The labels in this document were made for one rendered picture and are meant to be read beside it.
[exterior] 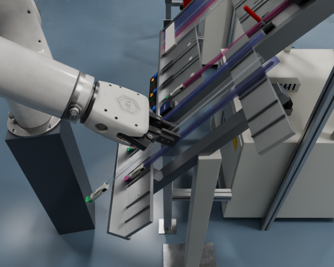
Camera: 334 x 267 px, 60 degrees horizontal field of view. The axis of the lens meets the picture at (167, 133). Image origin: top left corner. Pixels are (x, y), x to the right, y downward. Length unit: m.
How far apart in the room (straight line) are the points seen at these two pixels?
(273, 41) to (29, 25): 0.60
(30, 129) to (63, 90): 0.65
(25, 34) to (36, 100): 0.15
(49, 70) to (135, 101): 0.15
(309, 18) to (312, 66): 0.79
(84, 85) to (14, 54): 0.10
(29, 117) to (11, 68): 0.61
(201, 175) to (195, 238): 0.38
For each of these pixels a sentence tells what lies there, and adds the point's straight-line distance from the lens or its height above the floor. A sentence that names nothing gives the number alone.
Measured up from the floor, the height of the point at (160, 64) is 0.73.
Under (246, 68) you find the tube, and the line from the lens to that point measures 0.47.
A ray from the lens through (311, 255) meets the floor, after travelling 1.67.
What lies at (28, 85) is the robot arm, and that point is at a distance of 0.46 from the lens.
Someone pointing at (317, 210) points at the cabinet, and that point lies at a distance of 1.64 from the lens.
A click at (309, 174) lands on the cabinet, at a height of 0.43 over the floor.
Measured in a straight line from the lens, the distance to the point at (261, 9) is 1.02.
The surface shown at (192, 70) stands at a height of 0.83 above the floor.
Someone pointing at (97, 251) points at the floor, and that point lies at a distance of 1.56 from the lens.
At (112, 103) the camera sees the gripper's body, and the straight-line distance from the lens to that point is 0.48.
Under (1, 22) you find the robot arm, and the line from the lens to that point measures 0.56.
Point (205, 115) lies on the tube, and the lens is 0.66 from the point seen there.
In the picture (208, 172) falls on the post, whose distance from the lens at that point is 0.78.
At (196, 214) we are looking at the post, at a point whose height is 0.57.
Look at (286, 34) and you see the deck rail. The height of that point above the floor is 1.04.
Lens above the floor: 1.40
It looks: 45 degrees down
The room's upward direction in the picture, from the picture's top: straight up
